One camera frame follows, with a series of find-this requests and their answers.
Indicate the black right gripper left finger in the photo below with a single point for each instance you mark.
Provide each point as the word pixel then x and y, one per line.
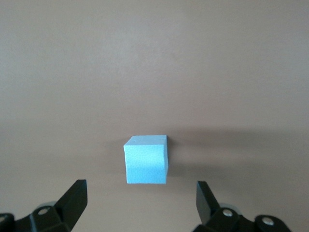
pixel 60 212

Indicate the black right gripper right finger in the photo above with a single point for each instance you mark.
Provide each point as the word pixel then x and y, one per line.
pixel 217 217

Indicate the light blue foam cube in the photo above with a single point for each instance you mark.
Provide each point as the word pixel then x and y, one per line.
pixel 146 164

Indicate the brown table cover sheet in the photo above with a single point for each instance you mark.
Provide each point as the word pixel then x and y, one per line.
pixel 154 72

